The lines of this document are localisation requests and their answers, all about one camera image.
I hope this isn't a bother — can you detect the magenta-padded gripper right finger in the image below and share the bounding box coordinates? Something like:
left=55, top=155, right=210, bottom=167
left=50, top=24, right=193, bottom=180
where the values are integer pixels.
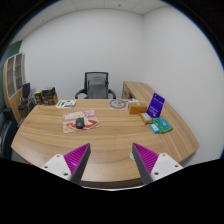
left=131, top=142, right=184, bottom=186

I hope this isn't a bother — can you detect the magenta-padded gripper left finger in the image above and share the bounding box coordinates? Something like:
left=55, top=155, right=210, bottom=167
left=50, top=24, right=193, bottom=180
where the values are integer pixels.
left=40, top=142, right=92, bottom=185

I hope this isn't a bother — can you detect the black computer mouse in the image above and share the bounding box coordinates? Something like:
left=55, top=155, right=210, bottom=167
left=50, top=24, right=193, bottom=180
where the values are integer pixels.
left=75, top=116, right=86, bottom=130

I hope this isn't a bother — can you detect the dog print mouse pad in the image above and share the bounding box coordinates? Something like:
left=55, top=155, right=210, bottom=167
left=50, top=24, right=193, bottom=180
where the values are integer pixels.
left=62, top=109, right=101, bottom=134

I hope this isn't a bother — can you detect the blue packet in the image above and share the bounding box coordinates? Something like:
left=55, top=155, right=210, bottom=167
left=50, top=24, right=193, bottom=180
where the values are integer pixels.
left=149, top=123, right=161, bottom=135

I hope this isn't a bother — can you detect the green packet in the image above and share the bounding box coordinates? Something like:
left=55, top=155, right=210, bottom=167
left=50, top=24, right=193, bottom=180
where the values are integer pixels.
left=152, top=116, right=174, bottom=134

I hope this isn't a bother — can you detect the tan snack packet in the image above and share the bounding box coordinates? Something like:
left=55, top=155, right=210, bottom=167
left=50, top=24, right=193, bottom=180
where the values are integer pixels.
left=138, top=112, right=154, bottom=125

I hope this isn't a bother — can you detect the orange-brown wooden box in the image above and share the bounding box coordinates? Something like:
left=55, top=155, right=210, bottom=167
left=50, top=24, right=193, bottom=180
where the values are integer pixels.
left=127, top=101, right=148, bottom=116

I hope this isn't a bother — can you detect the purple pouch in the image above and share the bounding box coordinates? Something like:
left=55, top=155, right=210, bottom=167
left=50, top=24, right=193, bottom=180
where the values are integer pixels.
left=146, top=92, right=166, bottom=119

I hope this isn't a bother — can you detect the green and purple leaflet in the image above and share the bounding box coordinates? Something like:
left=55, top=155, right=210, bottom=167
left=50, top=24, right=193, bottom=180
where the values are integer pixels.
left=55, top=99, right=78, bottom=109

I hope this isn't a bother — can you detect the round logo clear sheet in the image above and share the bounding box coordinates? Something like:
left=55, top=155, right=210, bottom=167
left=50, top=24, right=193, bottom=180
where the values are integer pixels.
left=108, top=98, right=138, bottom=110

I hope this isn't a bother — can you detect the brown cardboard carton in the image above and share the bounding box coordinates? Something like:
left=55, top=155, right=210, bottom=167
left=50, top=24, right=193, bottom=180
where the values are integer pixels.
left=42, top=94, right=59, bottom=106

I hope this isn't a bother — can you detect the wooden side desk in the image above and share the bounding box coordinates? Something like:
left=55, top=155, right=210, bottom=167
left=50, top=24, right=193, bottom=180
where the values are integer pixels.
left=121, top=80, right=168, bottom=108

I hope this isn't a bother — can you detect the small tan and black carton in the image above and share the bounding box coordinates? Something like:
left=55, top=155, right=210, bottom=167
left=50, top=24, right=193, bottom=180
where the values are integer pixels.
left=33, top=89, right=44, bottom=105

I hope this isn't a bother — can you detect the grey backpack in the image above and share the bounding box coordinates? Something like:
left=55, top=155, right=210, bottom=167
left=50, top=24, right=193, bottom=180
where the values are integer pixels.
left=87, top=76, right=110, bottom=99

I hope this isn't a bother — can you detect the black sofa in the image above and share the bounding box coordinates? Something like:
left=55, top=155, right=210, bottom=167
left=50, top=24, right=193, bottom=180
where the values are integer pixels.
left=0, top=108, right=19, bottom=160

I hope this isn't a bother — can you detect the small black chair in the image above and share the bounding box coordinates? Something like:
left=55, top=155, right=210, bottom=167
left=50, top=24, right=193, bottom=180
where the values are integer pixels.
left=17, top=82, right=36, bottom=113

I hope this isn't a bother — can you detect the black mesh office chair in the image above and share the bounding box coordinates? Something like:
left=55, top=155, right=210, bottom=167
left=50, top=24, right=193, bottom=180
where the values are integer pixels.
left=74, top=71, right=117, bottom=100

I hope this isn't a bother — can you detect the wooden shelf unit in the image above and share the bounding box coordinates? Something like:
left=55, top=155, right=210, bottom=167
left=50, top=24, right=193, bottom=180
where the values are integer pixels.
left=2, top=52, right=26, bottom=116

